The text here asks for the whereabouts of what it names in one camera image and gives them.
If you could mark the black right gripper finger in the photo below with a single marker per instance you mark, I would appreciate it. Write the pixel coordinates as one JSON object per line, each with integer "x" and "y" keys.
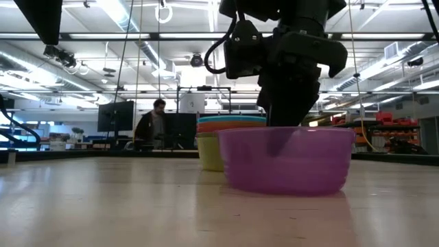
{"x": 276, "y": 103}
{"x": 303, "y": 99}

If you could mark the orange plastic bowl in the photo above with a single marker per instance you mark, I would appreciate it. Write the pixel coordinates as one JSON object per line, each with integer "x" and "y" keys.
{"x": 219, "y": 127}

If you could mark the magenta plastic bowl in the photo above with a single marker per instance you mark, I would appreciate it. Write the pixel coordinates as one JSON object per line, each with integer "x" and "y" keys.
{"x": 308, "y": 164}

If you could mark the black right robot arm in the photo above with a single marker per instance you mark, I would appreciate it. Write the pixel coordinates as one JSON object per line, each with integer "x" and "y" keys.
{"x": 302, "y": 13}

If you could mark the shelf with red orange bins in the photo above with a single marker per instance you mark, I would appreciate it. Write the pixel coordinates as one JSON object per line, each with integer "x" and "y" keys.
{"x": 384, "y": 118}

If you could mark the white box with logo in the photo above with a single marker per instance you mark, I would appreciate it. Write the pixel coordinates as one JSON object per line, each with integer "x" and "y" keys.
{"x": 190, "y": 103}

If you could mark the small black ceiling device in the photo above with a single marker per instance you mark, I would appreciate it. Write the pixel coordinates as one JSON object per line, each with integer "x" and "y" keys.
{"x": 415, "y": 61}

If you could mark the black crumpled bag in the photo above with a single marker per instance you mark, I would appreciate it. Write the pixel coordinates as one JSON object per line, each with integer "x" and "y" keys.
{"x": 408, "y": 147}

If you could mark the person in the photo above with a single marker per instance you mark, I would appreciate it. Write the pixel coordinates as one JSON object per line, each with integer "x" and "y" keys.
{"x": 151, "y": 127}

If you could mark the black computer monitor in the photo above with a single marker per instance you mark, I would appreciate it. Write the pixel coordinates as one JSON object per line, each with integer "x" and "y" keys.
{"x": 115, "y": 115}

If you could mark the small potted plant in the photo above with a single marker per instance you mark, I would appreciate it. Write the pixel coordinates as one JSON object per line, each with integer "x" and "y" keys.
{"x": 77, "y": 134}

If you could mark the round black ceiling camera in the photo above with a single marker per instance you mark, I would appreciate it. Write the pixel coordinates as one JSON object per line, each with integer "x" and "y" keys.
{"x": 196, "y": 60}

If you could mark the black metal frame stand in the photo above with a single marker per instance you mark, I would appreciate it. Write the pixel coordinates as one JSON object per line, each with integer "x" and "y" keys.
{"x": 185, "y": 88}

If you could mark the black overhead frame bar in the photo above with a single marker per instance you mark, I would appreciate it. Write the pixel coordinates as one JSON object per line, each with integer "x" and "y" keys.
{"x": 154, "y": 35}

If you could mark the silver ceiling air duct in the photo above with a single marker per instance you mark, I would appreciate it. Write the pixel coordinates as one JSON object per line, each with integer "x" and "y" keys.
{"x": 120, "y": 17}

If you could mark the black ceiling camera rig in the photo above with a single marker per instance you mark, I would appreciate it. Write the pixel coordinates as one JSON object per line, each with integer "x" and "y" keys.
{"x": 60, "y": 55}

